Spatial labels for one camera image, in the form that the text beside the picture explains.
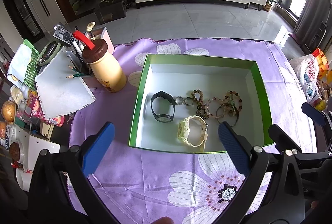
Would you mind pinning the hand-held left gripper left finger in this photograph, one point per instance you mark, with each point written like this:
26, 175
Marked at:
99, 146

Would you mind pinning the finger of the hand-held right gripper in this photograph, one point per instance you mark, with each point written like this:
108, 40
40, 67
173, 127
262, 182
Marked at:
282, 136
313, 112

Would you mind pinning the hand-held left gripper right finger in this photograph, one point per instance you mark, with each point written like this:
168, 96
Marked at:
233, 149

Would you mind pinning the silver bangle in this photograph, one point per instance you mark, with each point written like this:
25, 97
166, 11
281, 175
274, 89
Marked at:
237, 119

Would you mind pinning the black wrist watch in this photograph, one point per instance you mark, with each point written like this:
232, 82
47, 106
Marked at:
164, 118

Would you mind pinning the green cardboard box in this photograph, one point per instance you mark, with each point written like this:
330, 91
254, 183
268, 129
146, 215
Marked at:
181, 79

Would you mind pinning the person's left hand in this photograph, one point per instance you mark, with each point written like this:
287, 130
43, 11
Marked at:
163, 220

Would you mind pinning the printed plastic bag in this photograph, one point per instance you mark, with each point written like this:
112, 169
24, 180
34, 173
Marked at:
306, 76

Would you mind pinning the yellow red toy box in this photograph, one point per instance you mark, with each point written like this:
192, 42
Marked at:
323, 63

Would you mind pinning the cream wrist watch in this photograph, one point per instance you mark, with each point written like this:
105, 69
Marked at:
182, 128

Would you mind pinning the purple floral tablecloth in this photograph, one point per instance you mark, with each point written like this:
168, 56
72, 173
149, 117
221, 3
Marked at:
155, 182

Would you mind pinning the cream bottle brown lid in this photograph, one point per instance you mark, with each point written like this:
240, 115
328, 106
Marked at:
106, 71

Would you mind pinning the white cup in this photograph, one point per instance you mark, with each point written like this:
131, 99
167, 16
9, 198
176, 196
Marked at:
23, 180

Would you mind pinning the grey pen holder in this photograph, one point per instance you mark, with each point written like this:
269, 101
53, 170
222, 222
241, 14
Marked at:
77, 63

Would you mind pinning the round bread bun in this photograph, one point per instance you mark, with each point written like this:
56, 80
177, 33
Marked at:
9, 111

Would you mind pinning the dark curtain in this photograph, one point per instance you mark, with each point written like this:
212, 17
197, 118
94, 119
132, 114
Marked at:
311, 14

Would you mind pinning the pink box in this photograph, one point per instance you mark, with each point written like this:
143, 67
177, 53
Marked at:
103, 37

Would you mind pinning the green tissue pack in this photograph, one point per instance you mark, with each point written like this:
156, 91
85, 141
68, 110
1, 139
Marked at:
23, 63

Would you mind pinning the small potted plant yellow pot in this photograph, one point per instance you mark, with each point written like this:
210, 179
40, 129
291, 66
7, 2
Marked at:
268, 6

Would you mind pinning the grey remote control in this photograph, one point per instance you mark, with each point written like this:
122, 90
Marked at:
62, 35

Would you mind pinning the cream figure pen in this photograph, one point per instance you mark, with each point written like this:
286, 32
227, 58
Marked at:
90, 27

